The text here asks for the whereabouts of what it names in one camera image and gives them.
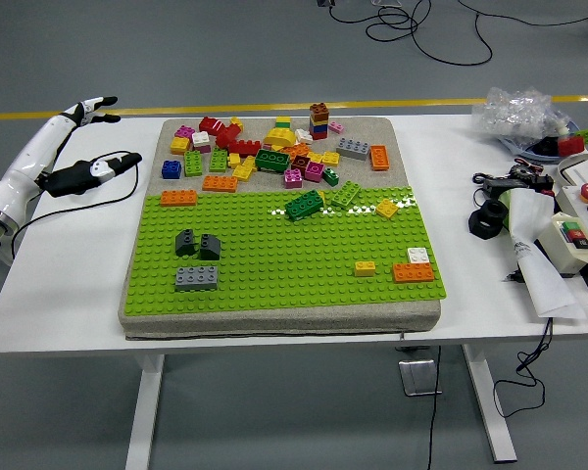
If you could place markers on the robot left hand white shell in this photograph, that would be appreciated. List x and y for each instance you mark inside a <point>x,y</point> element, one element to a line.
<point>24,161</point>

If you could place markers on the dark grey sloped brick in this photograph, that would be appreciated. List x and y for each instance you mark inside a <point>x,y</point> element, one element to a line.
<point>185,242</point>
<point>210,247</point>

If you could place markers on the light grey long brick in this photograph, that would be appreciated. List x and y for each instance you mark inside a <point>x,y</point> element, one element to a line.
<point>353,148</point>
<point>196,278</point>

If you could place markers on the blue square brick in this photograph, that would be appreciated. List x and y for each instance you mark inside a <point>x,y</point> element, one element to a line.
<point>171,170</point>

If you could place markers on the yellow square brick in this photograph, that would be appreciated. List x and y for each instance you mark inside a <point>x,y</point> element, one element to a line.
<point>179,145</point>
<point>330,158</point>
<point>387,208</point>

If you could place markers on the orange long brick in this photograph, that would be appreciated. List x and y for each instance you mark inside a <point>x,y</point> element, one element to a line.
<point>178,198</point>
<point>412,272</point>
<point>219,183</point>
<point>379,157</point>

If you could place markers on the lime green long brick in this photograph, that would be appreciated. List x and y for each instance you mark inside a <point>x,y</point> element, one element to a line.
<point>218,160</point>
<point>346,194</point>
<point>192,164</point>

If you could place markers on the white and pink brick stack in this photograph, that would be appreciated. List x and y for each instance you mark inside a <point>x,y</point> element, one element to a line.
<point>201,140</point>

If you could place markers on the red sloped brick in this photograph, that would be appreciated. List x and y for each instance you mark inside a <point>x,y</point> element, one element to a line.
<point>210,125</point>

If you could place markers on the small yellow brick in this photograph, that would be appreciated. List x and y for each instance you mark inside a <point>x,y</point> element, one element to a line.
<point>236,123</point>
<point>315,157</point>
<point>233,160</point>
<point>364,268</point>

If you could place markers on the yellow long brick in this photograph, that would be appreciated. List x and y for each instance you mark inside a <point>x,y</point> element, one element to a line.
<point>243,171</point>

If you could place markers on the red long brick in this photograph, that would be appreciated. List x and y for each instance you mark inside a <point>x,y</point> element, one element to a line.
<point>245,148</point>

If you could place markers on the dark green long brick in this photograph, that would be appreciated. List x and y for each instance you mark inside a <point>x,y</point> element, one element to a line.
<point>272,160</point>
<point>304,204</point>

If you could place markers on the yellow arch brick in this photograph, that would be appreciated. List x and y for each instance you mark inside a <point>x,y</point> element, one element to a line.
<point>279,137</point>

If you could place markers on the lime and yellow brick stack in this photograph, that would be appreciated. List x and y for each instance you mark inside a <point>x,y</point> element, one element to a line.
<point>283,122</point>

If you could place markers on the dark red square brick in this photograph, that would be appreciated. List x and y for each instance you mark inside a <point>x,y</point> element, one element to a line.
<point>300,162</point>

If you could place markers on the green studded baseplate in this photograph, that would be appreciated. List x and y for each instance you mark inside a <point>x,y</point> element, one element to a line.
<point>284,264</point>

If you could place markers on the magenta square brick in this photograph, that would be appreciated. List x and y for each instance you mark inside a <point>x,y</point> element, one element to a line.
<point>314,171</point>

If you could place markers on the white square brick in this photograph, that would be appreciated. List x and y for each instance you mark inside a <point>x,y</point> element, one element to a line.
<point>418,255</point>

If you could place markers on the small lime green brick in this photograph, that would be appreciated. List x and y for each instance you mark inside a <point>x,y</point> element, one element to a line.
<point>586,135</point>

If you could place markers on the white table leg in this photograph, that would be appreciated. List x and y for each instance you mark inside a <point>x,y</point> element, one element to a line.
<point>490,411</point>
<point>144,416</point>

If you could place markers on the brown orange blue red tower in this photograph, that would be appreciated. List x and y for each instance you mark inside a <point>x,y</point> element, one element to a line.
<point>319,121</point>

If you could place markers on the grey-brown mat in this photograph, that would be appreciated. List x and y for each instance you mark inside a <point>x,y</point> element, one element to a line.
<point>397,161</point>

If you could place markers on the metal floor plate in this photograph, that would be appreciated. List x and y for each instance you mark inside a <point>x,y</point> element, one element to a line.
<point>416,377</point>

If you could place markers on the large black nut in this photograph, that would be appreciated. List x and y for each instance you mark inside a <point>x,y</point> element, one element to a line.
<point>480,226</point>

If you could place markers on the black power adapter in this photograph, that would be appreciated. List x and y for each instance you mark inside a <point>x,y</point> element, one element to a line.
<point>507,184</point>

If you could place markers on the clear plastic bag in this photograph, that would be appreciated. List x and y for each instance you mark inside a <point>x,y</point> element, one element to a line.
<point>514,115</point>

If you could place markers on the pale blue bowl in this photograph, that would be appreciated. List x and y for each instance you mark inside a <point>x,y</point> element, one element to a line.
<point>522,150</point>

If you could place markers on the small black part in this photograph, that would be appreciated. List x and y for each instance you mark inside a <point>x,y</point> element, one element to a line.
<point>545,146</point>

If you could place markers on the white paper sheet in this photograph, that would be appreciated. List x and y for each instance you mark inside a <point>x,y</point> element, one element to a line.
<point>539,274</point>

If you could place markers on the control box with buttons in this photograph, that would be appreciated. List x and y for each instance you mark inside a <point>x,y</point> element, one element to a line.
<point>575,201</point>

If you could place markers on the white flat device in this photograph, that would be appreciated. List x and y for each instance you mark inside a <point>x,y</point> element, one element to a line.
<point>585,171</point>

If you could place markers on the small white switch box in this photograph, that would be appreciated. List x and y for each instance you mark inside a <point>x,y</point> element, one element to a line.
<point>556,245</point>

